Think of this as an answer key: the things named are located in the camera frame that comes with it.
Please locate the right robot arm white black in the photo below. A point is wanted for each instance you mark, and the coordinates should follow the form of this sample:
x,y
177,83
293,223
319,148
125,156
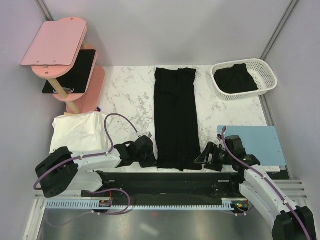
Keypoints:
x,y
287,220

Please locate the black clipboard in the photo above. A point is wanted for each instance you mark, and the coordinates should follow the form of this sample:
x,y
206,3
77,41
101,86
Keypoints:
x,y
75,81

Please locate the light blue folding board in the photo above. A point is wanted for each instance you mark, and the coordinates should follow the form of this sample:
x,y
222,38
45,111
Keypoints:
x,y
260,141

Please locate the white folded t shirt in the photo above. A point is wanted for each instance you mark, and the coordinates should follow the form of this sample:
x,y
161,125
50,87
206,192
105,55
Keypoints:
x,y
80,133

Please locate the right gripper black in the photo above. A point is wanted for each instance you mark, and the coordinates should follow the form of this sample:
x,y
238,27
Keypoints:
x,y
202,158

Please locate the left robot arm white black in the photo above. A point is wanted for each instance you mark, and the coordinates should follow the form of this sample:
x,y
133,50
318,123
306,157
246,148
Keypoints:
x,y
62,170

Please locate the black t shirt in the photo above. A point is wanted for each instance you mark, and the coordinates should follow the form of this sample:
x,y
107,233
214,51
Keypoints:
x,y
176,120
235,79

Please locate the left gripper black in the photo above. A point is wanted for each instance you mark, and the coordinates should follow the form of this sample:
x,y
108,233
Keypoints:
x,y
151,162

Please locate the white plastic basket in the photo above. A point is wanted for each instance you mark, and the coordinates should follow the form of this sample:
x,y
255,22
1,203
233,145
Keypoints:
x,y
260,71

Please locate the light blue cable duct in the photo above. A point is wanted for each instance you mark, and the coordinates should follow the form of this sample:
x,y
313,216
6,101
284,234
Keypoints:
x,y
95,204

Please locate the black t shirt in basket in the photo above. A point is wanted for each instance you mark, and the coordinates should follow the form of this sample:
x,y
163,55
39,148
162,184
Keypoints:
x,y
235,79

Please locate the pink tiered shelf stand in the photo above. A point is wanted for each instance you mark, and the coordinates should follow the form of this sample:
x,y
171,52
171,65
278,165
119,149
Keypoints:
x,y
53,53

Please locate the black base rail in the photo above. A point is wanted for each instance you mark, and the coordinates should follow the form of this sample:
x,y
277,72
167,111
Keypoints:
x,y
209,184

